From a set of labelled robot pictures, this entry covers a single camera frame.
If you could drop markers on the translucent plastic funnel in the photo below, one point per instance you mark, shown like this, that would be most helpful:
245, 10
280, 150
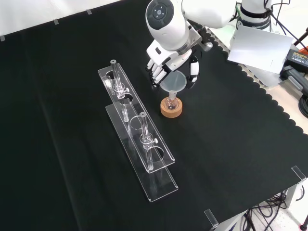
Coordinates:
173, 81

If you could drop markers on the black tripod leg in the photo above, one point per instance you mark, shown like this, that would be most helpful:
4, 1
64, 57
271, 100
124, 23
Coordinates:
300, 39

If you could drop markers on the pale board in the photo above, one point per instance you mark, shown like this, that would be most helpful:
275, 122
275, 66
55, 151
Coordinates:
260, 48

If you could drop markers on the grey tape piece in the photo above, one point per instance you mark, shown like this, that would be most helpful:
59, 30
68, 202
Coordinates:
2, 38
89, 11
56, 21

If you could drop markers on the clear acrylic funnel stand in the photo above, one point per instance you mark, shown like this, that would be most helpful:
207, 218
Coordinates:
134, 134

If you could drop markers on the clear cloth clip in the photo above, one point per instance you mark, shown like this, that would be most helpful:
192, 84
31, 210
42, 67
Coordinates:
299, 174
211, 217

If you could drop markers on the grey metal wrist camera mount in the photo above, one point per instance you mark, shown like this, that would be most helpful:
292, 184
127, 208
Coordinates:
202, 36

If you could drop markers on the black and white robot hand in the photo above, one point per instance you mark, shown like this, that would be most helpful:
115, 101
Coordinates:
158, 56

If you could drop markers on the glass round-bottom flask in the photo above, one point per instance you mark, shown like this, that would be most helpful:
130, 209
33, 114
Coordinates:
171, 103

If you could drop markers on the white table leg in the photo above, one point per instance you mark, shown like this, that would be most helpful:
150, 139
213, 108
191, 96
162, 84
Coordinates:
294, 196

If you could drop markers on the black bench cloth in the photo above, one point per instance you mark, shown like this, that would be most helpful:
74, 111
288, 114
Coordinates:
60, 132

